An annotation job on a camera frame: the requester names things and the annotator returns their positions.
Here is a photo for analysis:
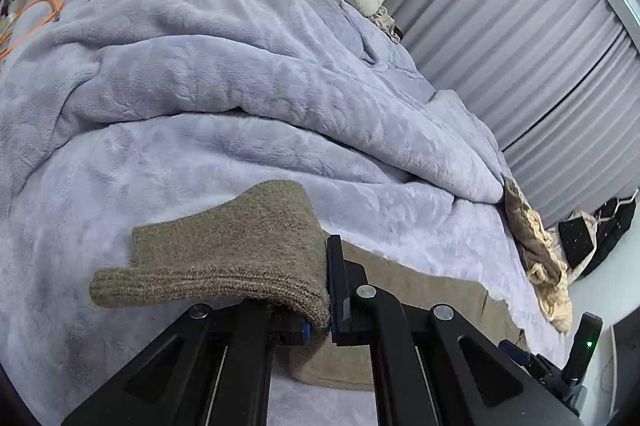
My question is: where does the beige frilly cloth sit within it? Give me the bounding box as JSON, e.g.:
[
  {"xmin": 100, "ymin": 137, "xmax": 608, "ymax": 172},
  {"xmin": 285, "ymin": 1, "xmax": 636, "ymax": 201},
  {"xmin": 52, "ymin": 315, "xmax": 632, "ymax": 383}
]
[{"xmin": 367, "ymin": 6, "xmax": 404, "ymax": 44}]

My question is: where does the brown knit garment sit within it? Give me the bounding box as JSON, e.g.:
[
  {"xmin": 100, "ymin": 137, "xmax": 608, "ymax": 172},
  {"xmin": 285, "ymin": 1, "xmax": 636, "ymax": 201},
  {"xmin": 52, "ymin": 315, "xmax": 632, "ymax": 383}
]
[{"xmin": 292, "ymin": 241, "xmax": 526, "ymax": 392}]

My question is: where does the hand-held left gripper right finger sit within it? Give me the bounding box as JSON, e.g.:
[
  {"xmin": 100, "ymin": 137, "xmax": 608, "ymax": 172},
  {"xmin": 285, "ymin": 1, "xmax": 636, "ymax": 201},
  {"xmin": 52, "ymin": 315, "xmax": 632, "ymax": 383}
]
[{"xmin": 324, "ymin": 235, "xmax": 584, "ymax": 426}]

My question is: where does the beige crumpled cloth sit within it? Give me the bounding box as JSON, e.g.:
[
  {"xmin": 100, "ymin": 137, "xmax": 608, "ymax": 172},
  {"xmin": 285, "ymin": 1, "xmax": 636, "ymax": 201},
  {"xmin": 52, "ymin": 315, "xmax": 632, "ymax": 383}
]
[{"xmin": 502, "ymin": 176, "xmax": 574, "ymax": 335}]

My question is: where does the lavender fleece blanket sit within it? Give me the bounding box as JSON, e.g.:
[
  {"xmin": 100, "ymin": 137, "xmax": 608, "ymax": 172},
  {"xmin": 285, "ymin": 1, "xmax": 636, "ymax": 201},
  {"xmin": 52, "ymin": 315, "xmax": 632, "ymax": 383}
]
[{"xmin": 0, "ymin": 0, "xmax": 576, "ymax": 426}]

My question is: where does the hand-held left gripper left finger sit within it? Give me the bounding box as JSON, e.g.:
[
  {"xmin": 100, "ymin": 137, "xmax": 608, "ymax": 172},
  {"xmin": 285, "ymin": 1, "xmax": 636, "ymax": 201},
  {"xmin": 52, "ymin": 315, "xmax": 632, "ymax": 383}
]
[{"xmin": 60, "ymin": 300, "xmax": 312, "ymax": 426}]

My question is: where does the black dotted cloth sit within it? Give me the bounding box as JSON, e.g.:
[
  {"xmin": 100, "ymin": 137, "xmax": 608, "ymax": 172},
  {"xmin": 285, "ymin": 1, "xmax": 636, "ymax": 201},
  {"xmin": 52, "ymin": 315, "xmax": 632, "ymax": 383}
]
[{"xmin": 557, "ymin": 190, "xmax": 640, "ymax": 281}]

